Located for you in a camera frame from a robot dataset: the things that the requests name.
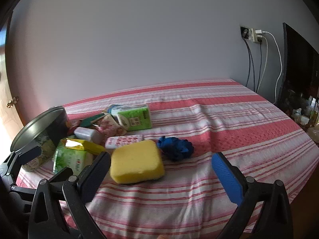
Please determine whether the white and blue tissue pack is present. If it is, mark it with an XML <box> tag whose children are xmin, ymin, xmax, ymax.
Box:
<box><xmin>107</xmin><ymin>104</ymin><xmax>125</xmax><ymax>120</ymax></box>

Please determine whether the yellow packet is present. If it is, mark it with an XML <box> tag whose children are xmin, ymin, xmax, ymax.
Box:
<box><xmin>61</xmin><ymin>139</ymin><xmax>105</xmax><ymax>155</ymax></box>

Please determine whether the wooden door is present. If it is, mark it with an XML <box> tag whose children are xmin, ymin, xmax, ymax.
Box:
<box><xmin>0</xmin><ymin>25</ymin><xmax>21</xmax><ymax>132</ymax></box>

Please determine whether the round metal tin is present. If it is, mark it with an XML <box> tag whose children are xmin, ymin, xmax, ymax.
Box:
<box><xmin>10</xmin><ymin>106</ymin><xmax>69</xmax><ymax>172</ymax></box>

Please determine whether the brass door handle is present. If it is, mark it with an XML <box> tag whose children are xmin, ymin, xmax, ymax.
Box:
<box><xmin>6</xmin><ymin>96</ymin><xmax>20</xmax><ymax>109</ymax></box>

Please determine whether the blue cloth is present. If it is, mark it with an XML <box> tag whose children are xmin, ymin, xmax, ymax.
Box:
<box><xmin>157</xmin><ymin>136</ymin><xmax>194</xmax><ymax>161</ymax></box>

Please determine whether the black cable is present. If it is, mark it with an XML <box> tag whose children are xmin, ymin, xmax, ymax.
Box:
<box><xmin>243</xmin><ymin>38</ymin><xmax>256</xmax><ymax>92</ymax></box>
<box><xmin>257</xmin><ymin>42</ymin><xmax>264</xmax><ymax>90</ymax></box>

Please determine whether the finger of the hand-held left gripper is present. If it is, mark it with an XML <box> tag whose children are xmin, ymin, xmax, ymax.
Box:
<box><xmin>1</xmin><ymin>146</ymin><xmax>42</xmax><ymax>178</ymax></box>
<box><xmin>11</xmin><ymin>167</ymin><xmax>73</xmax><ymax>201</ymax></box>

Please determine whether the white cable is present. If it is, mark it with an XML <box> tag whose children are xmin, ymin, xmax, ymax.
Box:
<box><xmin>264</xmin><ymin>31</ymin><xmax>284</xmax><ymax>105</ymax></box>
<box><xmin>258</xmin><ymin>36</ymin><xmax>269</xmax><ymax>93</ymax></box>

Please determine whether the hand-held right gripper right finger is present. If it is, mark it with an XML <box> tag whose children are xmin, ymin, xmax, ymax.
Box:
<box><xmin>212</xmin><ymin>152</ymin><xmax>293</xmax><ymax>239</ymax></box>

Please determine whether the red striped bedspread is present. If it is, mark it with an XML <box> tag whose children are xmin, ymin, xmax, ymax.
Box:
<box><xmin>15</xmin><ymin>79</ymin><xmax>319</xmax><ymax>235</ymax></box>

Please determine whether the yellow sponge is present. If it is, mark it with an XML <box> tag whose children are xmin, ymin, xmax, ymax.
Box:
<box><xmin>110</xmin><ymin>140</ymin><xmax>165</xmax><ymax>184</ymax></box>

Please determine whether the wall outlet with chargers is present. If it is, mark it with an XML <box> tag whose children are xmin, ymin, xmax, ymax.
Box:
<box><xmin>251</xmin><ymin>28</ymin><xmax>265</xmax><ymax>43</ymax></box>

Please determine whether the cluster of bottles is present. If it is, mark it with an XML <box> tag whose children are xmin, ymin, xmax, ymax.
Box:
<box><xmin>287</xmin><ymin>87</ymin><xmax>319</xmax><ymax>131</ymax></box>

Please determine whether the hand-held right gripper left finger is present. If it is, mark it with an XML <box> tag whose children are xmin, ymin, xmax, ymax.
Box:
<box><xmin>28</xmin><ymin>151</ymin><xmax>111</xmax><ymax>239</ymax></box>

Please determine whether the red and white patterned packet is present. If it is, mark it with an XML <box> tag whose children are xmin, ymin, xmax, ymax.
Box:
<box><xmin>105</xmin><ymin>134</ymin><xmax>145</xmax><ymax>150</ymax></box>

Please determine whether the dark flat screen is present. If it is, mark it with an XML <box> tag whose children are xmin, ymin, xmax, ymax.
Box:
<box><xmin>277</xmin><ymin>22</ymin><xmax>319</xmax><ymax>111</ymax></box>

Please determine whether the bright green tissue pack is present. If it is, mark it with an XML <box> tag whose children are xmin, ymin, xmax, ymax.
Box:
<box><xmin>117</xmin><ymin>104</ymin><xmax>152</xmax><ymax>131</ymax></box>

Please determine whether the clear green tissue pack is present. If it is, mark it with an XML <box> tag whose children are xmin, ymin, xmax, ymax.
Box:
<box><xmin>53</xmin><ymin>143</ymin><xmax>94</xmax><ymax>176</ymax></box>

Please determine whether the dark green packet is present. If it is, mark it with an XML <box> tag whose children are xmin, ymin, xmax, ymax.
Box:
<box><xmin>80</xmin><ymin>114</ymin><xmax>105</xmax><ymax>128</ymax></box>

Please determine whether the pink floral packet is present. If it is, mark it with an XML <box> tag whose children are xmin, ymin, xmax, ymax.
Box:
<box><xmin>96</xmin><ymin>116</ymin><xmax>125</xmax><ymax>140</ymax></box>

